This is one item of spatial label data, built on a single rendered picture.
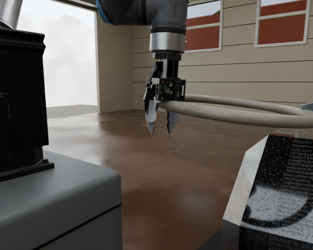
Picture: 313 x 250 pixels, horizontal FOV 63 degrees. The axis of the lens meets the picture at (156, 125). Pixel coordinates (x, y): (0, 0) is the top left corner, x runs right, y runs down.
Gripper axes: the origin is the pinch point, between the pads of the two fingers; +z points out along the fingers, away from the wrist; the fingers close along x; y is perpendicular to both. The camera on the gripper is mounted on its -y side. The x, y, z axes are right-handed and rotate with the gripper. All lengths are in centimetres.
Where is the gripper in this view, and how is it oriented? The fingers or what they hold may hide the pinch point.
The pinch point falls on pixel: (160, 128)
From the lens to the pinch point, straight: 72.0
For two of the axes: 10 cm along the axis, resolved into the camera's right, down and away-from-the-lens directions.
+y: 3.2, 1.9, -9.3
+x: 9.5, -0.1, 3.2
